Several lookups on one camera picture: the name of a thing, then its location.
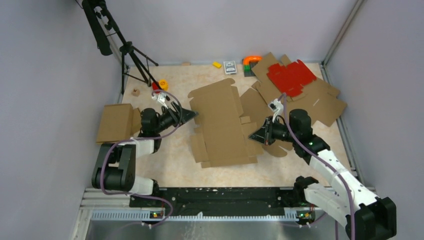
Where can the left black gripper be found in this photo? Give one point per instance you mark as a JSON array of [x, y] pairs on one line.
[[174, 114]]

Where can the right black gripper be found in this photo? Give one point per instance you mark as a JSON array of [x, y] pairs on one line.
[[261, 135]]

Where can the brown cardboard box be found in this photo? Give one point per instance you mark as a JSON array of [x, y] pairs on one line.
[[221, 135], [118, 122]]

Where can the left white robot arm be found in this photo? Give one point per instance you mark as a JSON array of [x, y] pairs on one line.
[[115, 168]]

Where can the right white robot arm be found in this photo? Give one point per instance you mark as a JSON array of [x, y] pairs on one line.
[[363, 214]]

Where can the playing card deck box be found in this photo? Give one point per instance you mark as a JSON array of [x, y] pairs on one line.
[[230, 67]]

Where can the folded brown cardboard box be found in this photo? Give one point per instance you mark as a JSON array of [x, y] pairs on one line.
[[118, 122]]

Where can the yellow round toy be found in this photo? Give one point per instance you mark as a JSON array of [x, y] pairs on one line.
[[163, 84]]

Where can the small wooden cube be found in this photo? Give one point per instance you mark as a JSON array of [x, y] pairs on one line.
[[135, 92]]

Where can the yellow small block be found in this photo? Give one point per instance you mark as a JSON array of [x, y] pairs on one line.
[[217, 64]]

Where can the red flat cardboard blank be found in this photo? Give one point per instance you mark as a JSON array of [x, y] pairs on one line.
[[292, 78]]

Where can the green toy block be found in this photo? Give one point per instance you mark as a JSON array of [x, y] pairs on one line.
[[247, 68]]

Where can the large brown cardboard sheet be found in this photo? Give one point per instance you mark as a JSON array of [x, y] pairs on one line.
[[318, 98]]

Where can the orange horseshoe toy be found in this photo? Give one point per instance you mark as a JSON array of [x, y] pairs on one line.
[[252, 58]]

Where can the grey lego base plate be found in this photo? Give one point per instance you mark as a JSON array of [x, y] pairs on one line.
[[249, 73]]

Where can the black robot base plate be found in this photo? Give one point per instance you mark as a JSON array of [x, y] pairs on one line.
[[227, 203]]

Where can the black camera tripod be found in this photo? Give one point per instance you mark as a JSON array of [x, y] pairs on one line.
[[110, 41]]

